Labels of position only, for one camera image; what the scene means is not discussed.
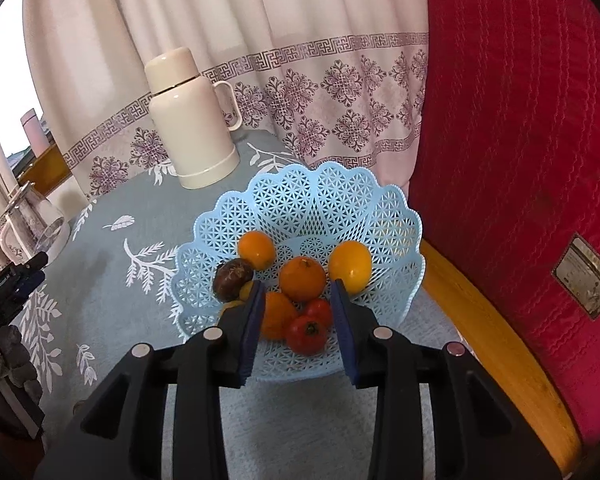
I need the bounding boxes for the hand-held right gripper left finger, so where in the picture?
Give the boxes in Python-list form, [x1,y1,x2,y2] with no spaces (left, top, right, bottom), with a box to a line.
[32,281,268,480]

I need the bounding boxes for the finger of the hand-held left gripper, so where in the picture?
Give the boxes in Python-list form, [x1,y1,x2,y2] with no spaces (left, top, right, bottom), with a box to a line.
[10,269,46,297]
[11,251,49,275]

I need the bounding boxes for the grey leaf print tablecloth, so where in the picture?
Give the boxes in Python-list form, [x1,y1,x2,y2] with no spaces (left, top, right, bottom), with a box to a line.
[17,130,461,480]

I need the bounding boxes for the cushion label patch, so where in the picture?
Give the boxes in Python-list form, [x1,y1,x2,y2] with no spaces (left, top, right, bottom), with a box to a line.
[551,234,600,320]

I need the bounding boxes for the wooden window sill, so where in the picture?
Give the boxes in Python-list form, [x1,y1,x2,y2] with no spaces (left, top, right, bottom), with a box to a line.
[17,141,72,196]

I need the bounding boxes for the cream thermos flask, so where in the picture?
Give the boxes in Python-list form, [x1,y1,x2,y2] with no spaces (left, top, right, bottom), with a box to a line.
[145,47,244,190]

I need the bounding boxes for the dark brown passion fruit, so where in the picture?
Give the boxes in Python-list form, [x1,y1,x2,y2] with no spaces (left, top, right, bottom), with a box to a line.
[212,260,255,302]

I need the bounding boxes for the smooth yellow orange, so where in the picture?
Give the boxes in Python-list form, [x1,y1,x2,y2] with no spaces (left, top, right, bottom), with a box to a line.
[237,230,277,270]
[328,241,373,295]

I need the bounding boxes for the wooden chair frame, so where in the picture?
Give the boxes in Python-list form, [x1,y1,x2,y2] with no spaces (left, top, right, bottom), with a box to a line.
[420,239,583,473]

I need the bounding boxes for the red cherry tomato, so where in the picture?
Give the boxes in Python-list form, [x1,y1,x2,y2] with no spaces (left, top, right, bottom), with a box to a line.
[304,299,334,330]
[286,316,328,356]

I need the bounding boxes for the person's left forearm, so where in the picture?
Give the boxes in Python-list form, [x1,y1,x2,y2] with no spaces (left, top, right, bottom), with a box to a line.
[0,395,48,461]

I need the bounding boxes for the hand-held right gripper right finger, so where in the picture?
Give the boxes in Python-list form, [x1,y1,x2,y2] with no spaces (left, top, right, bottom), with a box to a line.
[329,280,571,480]

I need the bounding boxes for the light blue lattice basket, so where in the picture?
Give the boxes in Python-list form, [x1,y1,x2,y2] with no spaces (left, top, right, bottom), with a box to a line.
[171,162,427,380]

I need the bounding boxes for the glass kettle with pink handle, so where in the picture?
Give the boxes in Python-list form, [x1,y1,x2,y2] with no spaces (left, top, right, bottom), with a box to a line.
[0,181,72,266]

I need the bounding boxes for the orange tangerine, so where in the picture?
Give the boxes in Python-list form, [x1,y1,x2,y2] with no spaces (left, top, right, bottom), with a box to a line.
[260,291,299,341]
[279,256,327,302]

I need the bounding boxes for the pink bottle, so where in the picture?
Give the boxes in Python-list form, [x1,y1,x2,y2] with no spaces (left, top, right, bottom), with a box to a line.
[20,109,51,153]

